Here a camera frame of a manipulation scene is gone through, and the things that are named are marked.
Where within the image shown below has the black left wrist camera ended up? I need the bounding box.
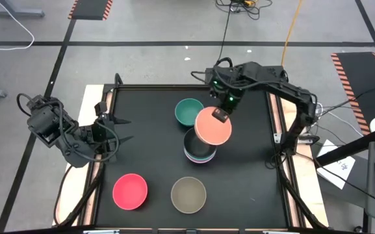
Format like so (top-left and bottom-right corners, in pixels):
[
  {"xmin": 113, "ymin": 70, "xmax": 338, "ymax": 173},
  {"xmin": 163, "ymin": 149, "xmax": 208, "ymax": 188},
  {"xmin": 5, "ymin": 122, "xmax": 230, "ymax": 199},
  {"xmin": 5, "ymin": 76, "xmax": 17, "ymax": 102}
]
[{"xmin": 94, "ymin": 101, "xmax": 108, "ymax": 116}]

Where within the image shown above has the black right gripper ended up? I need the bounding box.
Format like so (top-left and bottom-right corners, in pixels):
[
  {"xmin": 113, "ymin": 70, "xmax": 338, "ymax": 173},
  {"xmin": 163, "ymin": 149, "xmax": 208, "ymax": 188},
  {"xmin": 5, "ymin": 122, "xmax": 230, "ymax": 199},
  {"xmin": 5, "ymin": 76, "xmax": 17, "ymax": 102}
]
[{"xmin": 208, "ymin": 66, "xmax": 245, "ymax": 124}]

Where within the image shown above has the black aluminium table frame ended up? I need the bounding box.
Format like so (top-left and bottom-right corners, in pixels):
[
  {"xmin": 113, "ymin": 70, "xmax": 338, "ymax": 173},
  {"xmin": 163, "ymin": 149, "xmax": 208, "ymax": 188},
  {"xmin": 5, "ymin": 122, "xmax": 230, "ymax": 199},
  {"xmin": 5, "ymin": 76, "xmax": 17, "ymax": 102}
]
[{"xmin": 52, "ymin": 73, "xmax": 330, "ymax": 234}]

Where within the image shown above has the dark green bowl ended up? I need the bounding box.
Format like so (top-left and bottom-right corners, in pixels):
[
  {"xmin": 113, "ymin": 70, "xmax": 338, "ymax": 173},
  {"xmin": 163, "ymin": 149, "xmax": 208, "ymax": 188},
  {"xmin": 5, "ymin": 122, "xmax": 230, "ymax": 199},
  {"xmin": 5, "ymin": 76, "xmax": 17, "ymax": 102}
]
[{"xmin": 174, "ymin": 97, "xmax": 205, "ymax": 127}]

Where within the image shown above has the black diagonal support beam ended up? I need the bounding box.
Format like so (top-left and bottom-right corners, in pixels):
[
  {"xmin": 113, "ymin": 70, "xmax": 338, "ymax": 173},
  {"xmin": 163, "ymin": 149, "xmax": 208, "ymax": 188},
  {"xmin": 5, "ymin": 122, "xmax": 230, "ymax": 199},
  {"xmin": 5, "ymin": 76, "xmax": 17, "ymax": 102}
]
[{"xmin": 315, "ymin": 128, "xmax": 375, "ymax": 167}]

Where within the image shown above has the white paper sheet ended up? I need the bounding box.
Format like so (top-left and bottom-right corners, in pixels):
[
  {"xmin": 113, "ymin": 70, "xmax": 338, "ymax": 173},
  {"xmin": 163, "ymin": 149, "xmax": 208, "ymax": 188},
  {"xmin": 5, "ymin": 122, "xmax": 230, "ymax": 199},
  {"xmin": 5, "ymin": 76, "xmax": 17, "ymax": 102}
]
[{"xmin": 315, "ymin": 139, "xmax": 357, "ymax": 190}]

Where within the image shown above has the black hazard-striped floor mat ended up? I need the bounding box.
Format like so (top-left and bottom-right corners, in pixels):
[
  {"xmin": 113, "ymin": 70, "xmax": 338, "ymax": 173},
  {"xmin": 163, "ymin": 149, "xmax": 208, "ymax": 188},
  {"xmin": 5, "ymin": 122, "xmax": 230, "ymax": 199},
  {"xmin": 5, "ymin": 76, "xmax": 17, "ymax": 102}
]
[
  {"xmin": 330, "ymin": 51, "xmax": 375, "ymax": 136},
  {"xmin": 67, "ymin": 0, "xmax": 114, "ymax": 21}
]

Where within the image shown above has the yellow cable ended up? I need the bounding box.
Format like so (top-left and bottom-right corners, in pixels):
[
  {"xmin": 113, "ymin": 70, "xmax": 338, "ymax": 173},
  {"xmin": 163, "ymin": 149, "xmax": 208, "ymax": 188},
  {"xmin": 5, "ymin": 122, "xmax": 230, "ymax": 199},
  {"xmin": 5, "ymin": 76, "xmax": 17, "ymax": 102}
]
[{"xmin": 280, "ymin": 0, "xmax": 304, "ymax": 66}]

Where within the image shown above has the taupe bowl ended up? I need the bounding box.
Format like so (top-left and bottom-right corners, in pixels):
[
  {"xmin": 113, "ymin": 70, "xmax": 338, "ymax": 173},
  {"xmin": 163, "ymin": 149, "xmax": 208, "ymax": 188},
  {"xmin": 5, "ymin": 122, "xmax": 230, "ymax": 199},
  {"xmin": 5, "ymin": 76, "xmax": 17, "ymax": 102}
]
[{"xmin": 170, "ymin": 176, "xmax": 207, "ymax": 215}]

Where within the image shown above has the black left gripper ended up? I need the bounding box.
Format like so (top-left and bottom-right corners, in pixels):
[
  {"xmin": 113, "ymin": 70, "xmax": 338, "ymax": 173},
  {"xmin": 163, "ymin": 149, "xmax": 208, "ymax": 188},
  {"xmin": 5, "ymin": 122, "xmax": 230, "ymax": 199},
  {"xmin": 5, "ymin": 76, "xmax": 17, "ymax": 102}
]
[{"xmin": 90, "ymin": 111, "xmax": 135, "ymax": 156}]

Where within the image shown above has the red bowl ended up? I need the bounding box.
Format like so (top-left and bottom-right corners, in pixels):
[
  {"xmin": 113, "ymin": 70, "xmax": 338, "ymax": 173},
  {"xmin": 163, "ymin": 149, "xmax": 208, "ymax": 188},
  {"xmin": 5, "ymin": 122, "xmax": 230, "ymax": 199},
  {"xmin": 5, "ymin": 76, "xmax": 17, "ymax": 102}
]
[{"xmin": 112, "ymin": 173, "xmax": 149, "ymax": 211}]

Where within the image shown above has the black braided cable sleeve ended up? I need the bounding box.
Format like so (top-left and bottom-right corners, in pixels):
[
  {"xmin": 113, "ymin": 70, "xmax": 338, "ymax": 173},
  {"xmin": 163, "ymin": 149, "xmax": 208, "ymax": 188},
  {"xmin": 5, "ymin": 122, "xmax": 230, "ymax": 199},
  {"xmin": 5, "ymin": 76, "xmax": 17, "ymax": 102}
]
[
  {"xmin": 276, "ymin": 155, "xmax": 328, "ymax": 230},
  {"xmin": 64, "ymin": 155, "xmax": 106, "ymax": 228}
]

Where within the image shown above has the blue bowl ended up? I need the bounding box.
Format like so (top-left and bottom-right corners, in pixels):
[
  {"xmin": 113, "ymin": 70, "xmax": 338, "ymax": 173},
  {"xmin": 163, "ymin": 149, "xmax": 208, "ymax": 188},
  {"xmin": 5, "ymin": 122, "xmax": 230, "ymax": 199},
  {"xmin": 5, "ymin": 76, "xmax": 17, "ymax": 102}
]
[{"xmin": 183, "ymin": 146, "xmax": 218, "ymax": 163}]

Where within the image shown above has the peach orange bowl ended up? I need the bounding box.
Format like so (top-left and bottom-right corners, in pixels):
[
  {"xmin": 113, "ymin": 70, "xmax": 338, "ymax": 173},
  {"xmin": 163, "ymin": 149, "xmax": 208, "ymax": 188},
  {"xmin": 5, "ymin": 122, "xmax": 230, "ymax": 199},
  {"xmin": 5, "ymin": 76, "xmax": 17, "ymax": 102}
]
[{"xmin": 194, "ymin": 106, "xmax": 233, "ymax": 146}]

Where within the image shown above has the white floor cable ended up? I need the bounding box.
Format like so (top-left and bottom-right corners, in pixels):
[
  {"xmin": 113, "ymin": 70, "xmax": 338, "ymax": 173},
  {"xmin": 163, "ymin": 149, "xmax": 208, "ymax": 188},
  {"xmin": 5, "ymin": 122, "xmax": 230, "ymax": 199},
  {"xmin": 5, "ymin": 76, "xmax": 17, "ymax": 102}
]
[{"xmin": 0, "ymin": 0, "xmax": 36, "ymax": 51}]

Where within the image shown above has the black floor cable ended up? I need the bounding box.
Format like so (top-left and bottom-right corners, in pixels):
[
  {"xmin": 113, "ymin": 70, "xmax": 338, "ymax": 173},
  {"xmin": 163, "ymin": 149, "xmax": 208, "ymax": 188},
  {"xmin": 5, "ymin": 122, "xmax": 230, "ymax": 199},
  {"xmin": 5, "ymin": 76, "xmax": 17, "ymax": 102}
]
[{"xmin": 214, "ymin": 0, "xmax": 273, "ymax": 68}]

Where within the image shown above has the black bowl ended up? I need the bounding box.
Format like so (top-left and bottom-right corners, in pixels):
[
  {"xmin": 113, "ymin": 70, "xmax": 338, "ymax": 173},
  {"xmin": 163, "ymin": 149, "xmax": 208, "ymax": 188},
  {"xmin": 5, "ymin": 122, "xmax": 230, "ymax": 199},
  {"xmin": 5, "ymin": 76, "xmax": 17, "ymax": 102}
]
[{"xmin": 183, "ymin": 127, "xmax": 218, "ymax": 159}]

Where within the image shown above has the magenta bowl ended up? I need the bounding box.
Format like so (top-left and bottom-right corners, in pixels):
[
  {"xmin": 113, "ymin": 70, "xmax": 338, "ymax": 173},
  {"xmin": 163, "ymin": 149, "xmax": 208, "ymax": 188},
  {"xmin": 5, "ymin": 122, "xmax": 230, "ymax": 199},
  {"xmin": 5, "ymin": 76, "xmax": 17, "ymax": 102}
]
[{"xmin": 184, "ymin": 148, "xmax": 217, "ymax": 164}]

